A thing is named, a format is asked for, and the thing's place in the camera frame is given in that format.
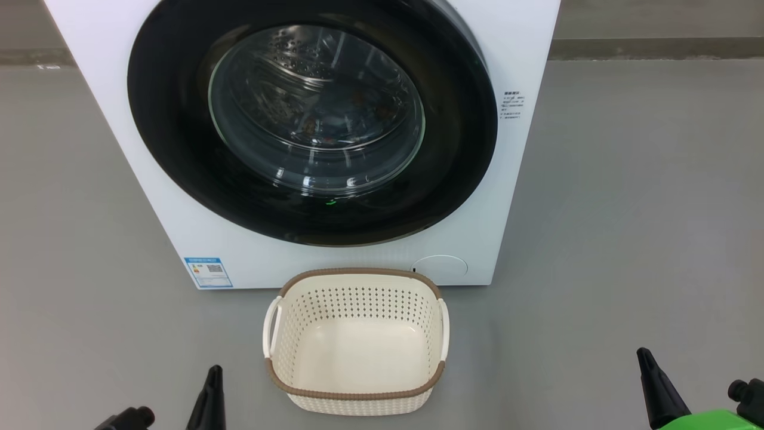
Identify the blue energy label sticker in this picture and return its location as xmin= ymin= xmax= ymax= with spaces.
xmin=184 ymin=257 xmax=233 ymax=289

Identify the cream perforated laundry basket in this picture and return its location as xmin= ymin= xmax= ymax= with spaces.
xmin=263 ymin=268 xmax=450 ymax=417

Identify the black round glass washer door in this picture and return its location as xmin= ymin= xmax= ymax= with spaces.
xmin=127 ymin=0 xmax=499 ymax=247

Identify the white washing machine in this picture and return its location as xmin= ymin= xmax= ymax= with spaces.
xmin=43 ymin=0 xmax=562 ymax=290

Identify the round white filter cover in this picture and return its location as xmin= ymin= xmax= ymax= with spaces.
xmin=411 ymin=255 xmax=469 ymax=286

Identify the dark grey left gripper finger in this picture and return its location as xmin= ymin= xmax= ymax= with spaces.
xmin=206 ymin=365 xmax=226 ymax=430
xmin=185 ymin=365 xmax=216 ymax=430

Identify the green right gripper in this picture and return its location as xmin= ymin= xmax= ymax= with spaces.
xmin=636 ymin=348 xmax=764 ymax=430

